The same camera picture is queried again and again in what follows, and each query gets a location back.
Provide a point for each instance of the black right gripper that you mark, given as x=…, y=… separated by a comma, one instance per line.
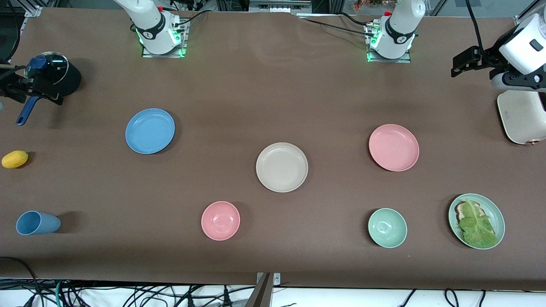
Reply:
x=13, y=87

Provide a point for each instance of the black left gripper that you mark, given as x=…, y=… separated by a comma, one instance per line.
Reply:
x=485, y=57

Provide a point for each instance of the blue plate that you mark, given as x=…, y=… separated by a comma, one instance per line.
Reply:
x=150, y=131

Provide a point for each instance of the pink plate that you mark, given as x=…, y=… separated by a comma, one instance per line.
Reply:
x=393, y=147

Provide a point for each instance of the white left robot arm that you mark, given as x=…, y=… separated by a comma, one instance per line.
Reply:
x=399, y=30

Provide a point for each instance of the glass lid blue knob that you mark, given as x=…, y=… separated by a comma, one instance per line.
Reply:
x=55, y=68

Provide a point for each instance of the yellow lemon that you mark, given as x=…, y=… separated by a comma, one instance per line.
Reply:
x=15, y=159

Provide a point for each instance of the cream white kitchen appliance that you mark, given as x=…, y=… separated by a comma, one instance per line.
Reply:
x=524, y=119

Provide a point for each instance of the blue cup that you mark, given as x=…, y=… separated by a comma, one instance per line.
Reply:
x=38, y=223

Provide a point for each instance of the toasted bread slice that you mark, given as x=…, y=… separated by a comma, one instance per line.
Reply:
x=459, y=209

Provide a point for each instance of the mint green plate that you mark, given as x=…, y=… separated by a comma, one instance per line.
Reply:
x=495, y=213

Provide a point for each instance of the green lettuce leaf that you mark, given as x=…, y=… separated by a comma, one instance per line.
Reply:
x=477, y=226

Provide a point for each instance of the brown table cover mat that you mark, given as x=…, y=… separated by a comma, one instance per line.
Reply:
x=298, y=85

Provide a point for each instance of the mint green bowl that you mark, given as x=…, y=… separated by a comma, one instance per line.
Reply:
x=387, y=228

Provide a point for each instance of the grey metal box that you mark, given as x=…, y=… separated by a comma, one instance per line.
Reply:
x=279, y=5

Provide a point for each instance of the beige plate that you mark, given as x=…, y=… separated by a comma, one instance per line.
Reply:
x=282, y=167

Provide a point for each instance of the pink bowl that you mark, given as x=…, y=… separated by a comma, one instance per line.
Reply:
x=220, y=221

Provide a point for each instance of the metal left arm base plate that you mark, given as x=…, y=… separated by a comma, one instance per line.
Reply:
x=407, y=59

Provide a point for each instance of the aluminium frame profile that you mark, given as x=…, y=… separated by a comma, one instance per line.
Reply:
x=527, y=13
x=32, y=9

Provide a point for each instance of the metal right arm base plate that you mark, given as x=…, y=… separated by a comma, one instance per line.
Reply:
x=184, y=47

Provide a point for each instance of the small metal edge bracket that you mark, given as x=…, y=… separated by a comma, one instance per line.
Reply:
x=276, y=278

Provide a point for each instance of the dark camera stand pole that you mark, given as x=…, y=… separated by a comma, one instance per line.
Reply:
x=261, y=294

